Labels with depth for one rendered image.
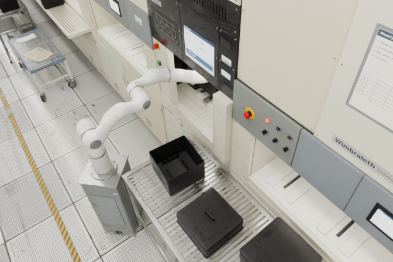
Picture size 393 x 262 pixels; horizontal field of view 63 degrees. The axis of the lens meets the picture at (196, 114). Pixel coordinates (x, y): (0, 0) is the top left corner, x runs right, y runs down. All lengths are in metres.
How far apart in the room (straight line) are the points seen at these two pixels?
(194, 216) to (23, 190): 2.02
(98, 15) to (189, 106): 1.62
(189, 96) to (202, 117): 0.27
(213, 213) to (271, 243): 0.40
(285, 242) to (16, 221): 2.40
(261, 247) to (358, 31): 1.10
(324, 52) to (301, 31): 0.12
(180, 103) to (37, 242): 1.68
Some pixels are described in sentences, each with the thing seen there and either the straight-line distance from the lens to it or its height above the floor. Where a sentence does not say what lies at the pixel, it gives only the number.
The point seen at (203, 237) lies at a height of 0.86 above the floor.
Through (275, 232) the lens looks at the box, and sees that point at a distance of 1.78.
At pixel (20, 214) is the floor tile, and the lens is 3.39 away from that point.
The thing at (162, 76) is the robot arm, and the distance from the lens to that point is 2.04.
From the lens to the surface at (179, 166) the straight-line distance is 2.27.
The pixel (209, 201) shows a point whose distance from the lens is 2.01.
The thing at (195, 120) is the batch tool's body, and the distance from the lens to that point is 2.41.
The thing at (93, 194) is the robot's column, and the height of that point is 0.62.
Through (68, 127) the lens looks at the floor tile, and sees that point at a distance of 3.90.
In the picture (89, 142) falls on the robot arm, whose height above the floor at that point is 1.16.
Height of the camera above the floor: 2.60
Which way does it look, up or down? 45 degrees down
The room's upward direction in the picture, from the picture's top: 3 degrees counter-clockwise
